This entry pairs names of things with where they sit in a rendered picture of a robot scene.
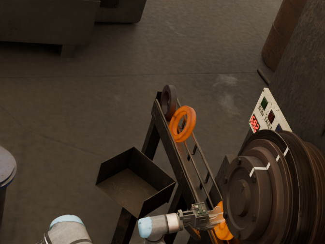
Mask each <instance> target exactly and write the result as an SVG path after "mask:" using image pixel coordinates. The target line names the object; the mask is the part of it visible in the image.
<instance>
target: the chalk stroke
mask: <svg viewBox="0 0 325 244"><path fill-rule="evenodd" d="M287 151H288V148H287V149H286V151H285V153H284V156H285V155H286V153H287ZM278 159H279V155H278V157H277V159H276V161H278ZM269 166H270V163H268V165H267V167H266V168H262V167H254V168H255V169H265V170H267V169H268V168H269ZM254 168H253V169H252V171H251V173H250V177H251V175H252V173H253V171H254Z"/></svg>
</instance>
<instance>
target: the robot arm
mask: <svg viewBox="0 0 325 244"><path fill-rule="evenodd" d="M208 219H209V222H208ZM224 222H225V219H224V218H223V212H222V211H221V208H220V206H216V207H215V208H214V209H213V210H212V211H208V210H207V208H206V205H205V203H204V202H202V203H196V204H192V207H191V210H190V211H184V212H182V210H178V213H170V214H163V215H158V216H152V217H146V218H142V219H139V220H138V228H139V233H140V236H141V237H142V238H144V244H166V243H165V241H164V239H163V234H168V233H175V232H178V231H182V230H183V228H184V229H185V230H186V231H187V232H188V233H189V234H190V235H191V236H192V237H193V238H194V239H195V241H199V240H200V239H201V237H200V232H199V230H203V231H205V230H212V229H215V228H216V227H218V226H220V225H221V224H222V223H224ZM36 244H93V243H92V241H91V239H90V237H89V235H88V232H87V230H86V227H85V225H84V224H83V222H82V221H81V219H80V218H79V217H77V216H75V215H63V216H60V217H58V218H56V219H55V220H54V221H52V223H51V224H50V231H48V232H46V233H45V234H44V237H43V239H42V240H41V241H40V242H38V243H36Z"/></svg>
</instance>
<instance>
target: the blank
mask: <svg viewBox="0 0 325 244"><path fill-rule="evenodd" d="M217 206H220V208H221V211H222V212H223V206H222V201H221V202H219V203H218V205H217ZM214 230H215V233H216V235H217V237H218V238H219V239H220V240H230V239H232V238H233V235H232V234H231V232H230V231H229V229H228V227H227V224H226V223H225V222H224V223H222V224H221V225H220V226H218V227H216V228H215V229H214Z"/></svg>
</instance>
